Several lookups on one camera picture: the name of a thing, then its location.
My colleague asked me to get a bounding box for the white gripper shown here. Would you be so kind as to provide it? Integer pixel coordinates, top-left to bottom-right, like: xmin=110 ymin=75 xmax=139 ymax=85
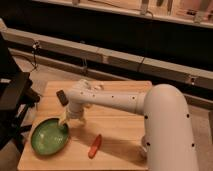
xmin=58 ymin=103 xmax=86 ymax=126

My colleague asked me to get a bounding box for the green ceramic bowl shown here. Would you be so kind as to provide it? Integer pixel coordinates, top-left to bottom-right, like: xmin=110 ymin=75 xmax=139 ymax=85
xmin=31 ymin=118 xmax=69 ymax=156

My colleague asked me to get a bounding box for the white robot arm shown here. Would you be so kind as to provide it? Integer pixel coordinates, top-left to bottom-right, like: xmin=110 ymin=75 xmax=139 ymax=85
xmin=59 ymin=80 xmax=199 ymax=171

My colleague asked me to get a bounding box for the dark brown rectangular block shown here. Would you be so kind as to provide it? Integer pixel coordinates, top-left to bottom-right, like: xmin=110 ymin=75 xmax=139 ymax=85
xmin=56 ymin=90 xmax=68 ymax=106

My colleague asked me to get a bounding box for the orange carrot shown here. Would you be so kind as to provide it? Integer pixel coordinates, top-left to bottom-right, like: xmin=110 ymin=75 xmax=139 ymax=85
xmin=88 ymin=134 xmax=102 ymax=159

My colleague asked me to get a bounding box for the black hanging cable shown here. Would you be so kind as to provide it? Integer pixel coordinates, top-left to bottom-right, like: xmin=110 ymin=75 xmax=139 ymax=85
xmin=30 ymin=40 xmax=40 ymax=73

